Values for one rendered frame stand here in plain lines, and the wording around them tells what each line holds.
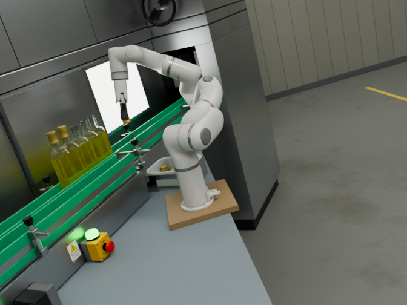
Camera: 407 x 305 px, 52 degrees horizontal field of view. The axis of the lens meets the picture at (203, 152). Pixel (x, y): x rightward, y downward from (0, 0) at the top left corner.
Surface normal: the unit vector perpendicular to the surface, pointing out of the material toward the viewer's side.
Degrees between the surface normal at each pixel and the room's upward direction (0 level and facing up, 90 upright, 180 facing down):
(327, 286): 0
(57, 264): 90
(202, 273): 0
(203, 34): 90
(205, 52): 90
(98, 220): 90
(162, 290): 0
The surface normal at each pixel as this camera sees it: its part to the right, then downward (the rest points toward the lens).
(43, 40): 0.89, -0.07
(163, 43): -0.39, 0.40
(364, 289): -0.25, -0.91
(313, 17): 0.14, 0.30
